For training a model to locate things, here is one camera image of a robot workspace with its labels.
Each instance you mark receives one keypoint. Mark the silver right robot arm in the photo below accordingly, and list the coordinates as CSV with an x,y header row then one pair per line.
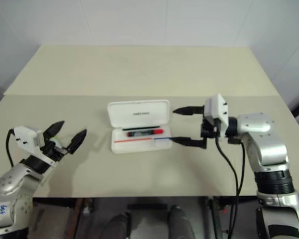
x,y
261,125

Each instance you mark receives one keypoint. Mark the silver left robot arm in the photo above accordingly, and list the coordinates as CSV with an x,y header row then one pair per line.
x,y
12,179

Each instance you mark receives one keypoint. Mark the black metal table leg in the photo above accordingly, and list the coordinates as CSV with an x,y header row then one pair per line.
x,y
214,219
78,206

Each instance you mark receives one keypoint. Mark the black flat bar under table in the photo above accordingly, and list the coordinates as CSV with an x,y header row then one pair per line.
x,y
146,206

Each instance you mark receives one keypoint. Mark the red capped marker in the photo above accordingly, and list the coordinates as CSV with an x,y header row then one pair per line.
x,y
157,131

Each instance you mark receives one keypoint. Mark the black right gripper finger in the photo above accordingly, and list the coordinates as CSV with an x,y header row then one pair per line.
x,y
189,142
188,110

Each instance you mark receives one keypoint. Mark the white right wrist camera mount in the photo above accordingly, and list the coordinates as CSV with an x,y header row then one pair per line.
x,y
218,107

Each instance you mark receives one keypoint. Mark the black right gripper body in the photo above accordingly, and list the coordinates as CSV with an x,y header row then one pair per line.
x,y
209,129

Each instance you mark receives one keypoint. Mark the thin black pen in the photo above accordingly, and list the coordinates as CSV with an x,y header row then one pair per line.
x,y
139,128

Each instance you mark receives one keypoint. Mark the dark rounded shape under table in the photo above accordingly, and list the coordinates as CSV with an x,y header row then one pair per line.
x,y
119,226
180,222

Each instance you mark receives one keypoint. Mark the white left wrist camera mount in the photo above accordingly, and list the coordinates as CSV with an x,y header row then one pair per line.
x,y
25,139

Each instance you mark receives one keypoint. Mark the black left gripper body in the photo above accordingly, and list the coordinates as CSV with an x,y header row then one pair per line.
x,y
51,150

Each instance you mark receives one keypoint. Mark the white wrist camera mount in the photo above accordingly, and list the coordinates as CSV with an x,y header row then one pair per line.
x,y
25,139
218,107

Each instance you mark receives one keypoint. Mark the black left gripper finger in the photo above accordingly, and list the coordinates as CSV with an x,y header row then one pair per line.
x,y
77,140
55,128

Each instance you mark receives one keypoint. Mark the white hinged pencil case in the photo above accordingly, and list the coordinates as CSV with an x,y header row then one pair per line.
x,y
139,113

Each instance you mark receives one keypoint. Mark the thin red and blue pencil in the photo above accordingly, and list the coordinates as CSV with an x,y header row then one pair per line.
x,y
129,141

